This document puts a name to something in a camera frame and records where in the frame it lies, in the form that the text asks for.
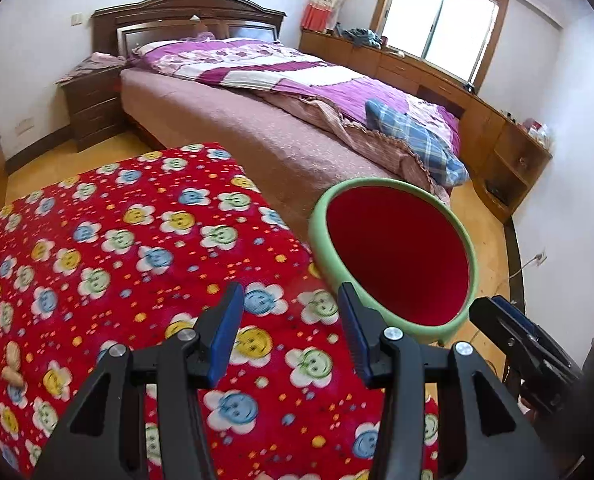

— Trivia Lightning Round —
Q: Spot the green rimmed red trash bin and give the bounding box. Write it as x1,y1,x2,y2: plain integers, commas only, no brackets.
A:
308,177,479,346

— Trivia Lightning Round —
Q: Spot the purple patchwork quilt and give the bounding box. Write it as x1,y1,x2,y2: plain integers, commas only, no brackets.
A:
129,39,462,186

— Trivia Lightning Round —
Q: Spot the dark wooden nightstand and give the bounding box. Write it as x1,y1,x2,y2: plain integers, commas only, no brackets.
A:
59,62,128,153

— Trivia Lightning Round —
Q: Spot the pink clothes pile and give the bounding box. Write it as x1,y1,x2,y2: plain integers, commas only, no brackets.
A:
56,51,128,85

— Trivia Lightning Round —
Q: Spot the white cable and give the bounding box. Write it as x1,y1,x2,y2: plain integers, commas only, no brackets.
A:
508,255,542,281

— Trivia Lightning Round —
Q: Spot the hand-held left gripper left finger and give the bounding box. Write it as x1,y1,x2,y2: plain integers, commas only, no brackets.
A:
32,282,246,480

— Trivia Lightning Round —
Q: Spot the blue grey clothes pile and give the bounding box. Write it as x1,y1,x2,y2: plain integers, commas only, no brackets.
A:
341,26,384,50

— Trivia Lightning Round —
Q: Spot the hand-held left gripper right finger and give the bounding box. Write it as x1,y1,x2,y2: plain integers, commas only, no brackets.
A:
338,282,545,480

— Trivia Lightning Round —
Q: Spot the dark wooden bed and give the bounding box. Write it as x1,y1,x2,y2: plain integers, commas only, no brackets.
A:
91,0,470,211

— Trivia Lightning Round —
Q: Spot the red flower printed blanket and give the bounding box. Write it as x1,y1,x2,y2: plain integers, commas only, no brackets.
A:
0,142,440,480

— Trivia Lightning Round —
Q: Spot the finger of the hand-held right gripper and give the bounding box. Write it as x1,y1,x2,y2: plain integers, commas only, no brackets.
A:
492,296,572,366
469,296,542,376

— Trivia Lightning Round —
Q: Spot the wooden framed window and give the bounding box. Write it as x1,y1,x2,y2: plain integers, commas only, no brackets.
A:
369,0,510,93

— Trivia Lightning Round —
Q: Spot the blue plaid cloth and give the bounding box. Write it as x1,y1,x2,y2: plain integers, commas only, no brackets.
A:
365,99,470,187

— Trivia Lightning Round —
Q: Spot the long wooden window cabinet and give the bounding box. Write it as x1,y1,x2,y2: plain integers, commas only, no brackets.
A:
299,27,554,223

